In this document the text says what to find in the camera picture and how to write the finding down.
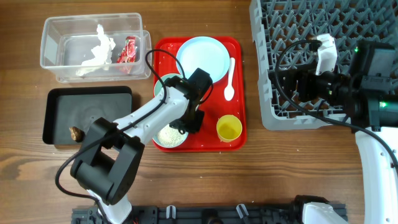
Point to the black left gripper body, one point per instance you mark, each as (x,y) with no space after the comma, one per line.
(192,123)

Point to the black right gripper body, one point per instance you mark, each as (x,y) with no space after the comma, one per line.
(328,86)

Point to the yellow cup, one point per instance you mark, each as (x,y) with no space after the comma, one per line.
(229,128)

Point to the white rice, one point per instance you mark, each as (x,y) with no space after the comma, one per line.
(169,137)

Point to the blue bowl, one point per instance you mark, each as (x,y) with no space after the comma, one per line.
(155,143)

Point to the brown food scrap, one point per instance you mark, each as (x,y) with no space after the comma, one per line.
(76,134)

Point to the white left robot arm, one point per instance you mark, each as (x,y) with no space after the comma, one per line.
(107,162)

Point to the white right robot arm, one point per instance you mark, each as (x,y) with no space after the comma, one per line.
(366,98)

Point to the grey dishwasher rack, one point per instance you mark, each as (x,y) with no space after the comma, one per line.
(276,24)

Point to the clear plastic waste bin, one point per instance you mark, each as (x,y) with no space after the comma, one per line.
(67,42)

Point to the black waste tray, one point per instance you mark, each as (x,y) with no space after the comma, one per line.
(80,107)

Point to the light blue plate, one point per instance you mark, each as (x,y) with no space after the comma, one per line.
(205,53)

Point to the white plastic spoon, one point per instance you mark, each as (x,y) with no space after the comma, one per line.
(229,90)

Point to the green bowl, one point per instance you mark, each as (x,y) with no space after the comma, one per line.
(158,86)

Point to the red serving tray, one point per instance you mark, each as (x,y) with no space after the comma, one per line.
(207,140)

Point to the red snack wrapper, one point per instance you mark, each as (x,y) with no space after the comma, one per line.
(128,54)

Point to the white crumpled tissue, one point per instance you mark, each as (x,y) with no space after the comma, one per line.
(102,53)

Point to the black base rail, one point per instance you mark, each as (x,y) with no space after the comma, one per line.
(201,215)

